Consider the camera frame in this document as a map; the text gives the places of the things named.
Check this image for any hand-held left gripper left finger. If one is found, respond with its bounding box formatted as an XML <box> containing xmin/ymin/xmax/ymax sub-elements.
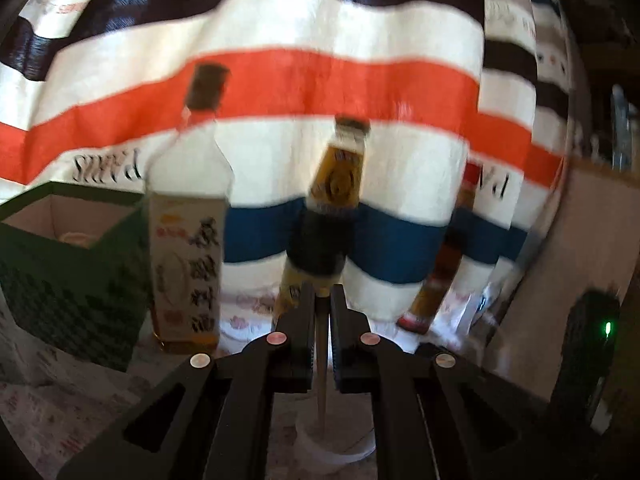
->
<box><xmin>57</xmin><ymin>284</ymin><xmax>317</xmax><ymax>480</ymax></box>

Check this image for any small red-capped sauce bottle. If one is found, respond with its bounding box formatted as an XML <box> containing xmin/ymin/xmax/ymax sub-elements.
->
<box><xmin>396</xmin><ymin>160</ymin><xmax>477</xmax><ymax>334</ymax></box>

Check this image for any wooden chopstick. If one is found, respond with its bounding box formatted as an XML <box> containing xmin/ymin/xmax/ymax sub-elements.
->
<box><xmin>314</xmin><ymin>294</ymin><xmax>332</xmax><ymax>427</ymax></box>

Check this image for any cluttered wooden shelf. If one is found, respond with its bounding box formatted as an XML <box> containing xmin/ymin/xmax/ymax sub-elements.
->
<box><xmin>575</xmin><ymin>55</ymin><xmax>640</xmax><ymax>176</ymax></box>

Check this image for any pink printed tablecloth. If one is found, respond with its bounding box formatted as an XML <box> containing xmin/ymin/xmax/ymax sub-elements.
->
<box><xmin>0</xmin><ymin>280</ymin><xmax>501</xmax><ymax>480</ymax></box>

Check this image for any white plastic cup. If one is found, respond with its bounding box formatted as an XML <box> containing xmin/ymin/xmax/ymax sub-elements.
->
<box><xmin>294</xmin><ymin>400</ymin><xmax>377</xmax><ymax>464</ymax></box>

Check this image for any dark soy sauce bottle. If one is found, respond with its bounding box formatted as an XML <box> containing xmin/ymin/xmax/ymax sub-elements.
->
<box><xmin>271</xmin><ymin>115</ymin><xmax>372</xmax><ymax>332</ymax></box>

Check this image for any striped curtain cloth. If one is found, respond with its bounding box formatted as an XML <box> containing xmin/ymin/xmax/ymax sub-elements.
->
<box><xmin>0</xmin><ymin>0</ymin><xmax>578</xmax><ymax>323</ymax></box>

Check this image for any green checkered box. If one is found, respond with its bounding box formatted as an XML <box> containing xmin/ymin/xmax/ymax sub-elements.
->
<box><xmin>0</xmin><ymin>181</ymin><xmax>153</xmax><ymax>374</ymax></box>

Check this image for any clear cooking wine bottle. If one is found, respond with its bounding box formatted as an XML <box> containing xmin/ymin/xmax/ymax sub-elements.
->
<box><xmin>146</xmin><ymin>63</ymin><xmax>237</xmax><ymax>356</ymax></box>

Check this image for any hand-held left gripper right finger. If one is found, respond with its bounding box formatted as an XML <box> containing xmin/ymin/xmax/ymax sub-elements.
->
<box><xmin>330</xmin><ymin>284</ymin><xmax>583</xmax><ymax>480</ymax></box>

